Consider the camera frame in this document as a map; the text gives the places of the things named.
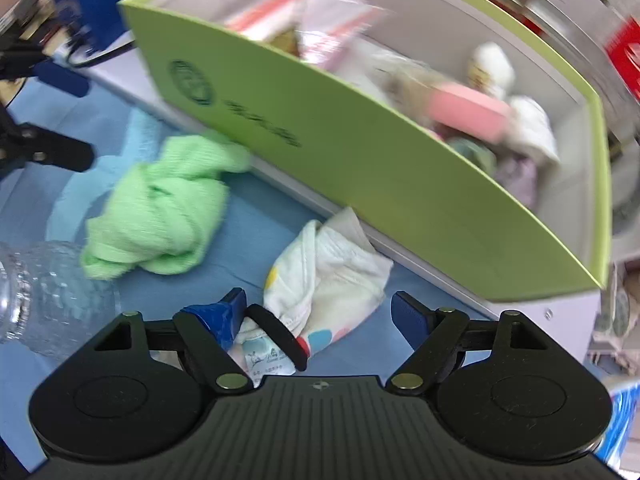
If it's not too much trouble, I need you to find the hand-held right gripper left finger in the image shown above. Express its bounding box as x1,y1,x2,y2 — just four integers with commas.
94,287,254,394

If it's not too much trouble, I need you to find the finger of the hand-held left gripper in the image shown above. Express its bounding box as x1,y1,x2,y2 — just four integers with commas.
0,109,96,175
0,45,92,98

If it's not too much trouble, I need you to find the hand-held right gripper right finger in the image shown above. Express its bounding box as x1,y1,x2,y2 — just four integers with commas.
384,290,549,397

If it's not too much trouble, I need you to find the white dotted cloth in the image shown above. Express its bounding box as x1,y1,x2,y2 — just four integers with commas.
227,206,396,381

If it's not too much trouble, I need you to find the light green towel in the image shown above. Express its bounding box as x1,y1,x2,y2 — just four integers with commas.
80,130,253,281

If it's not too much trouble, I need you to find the light green cardboard box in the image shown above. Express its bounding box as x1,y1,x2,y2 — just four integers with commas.
117,0,613,303

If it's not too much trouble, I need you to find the lavender cloth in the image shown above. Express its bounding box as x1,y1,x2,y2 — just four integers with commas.
492,157,541,211

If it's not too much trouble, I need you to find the green snack packet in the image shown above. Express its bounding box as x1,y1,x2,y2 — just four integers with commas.
447,137,498,173

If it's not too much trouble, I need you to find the pink sponge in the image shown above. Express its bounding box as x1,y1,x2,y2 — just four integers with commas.
427,84,511,143

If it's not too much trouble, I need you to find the white plush toy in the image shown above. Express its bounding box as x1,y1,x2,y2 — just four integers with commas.
467,42,516,98

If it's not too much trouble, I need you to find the pink white plastic packet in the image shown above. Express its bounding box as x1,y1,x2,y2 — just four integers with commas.
225,0,391,68

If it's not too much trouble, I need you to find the blue printed blanket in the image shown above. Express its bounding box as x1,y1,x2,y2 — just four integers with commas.
0,80,501,471

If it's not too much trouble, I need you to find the clear plastic bottle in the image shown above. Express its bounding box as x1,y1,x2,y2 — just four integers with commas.
0,240,121,361

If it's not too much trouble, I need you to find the pale crumpled bag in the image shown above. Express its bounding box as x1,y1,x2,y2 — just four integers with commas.
590,260,640,376

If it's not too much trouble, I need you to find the blue tissue pack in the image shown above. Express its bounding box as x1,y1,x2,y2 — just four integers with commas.
595,380,640,476

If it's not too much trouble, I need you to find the red label cola bottle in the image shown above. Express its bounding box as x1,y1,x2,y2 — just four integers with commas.
602,10,640,106

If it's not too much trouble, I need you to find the black cable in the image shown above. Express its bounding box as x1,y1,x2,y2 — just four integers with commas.
67,40,138,68

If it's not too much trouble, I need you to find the black curved strap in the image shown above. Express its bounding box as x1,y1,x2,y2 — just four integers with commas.
246,304,308,372

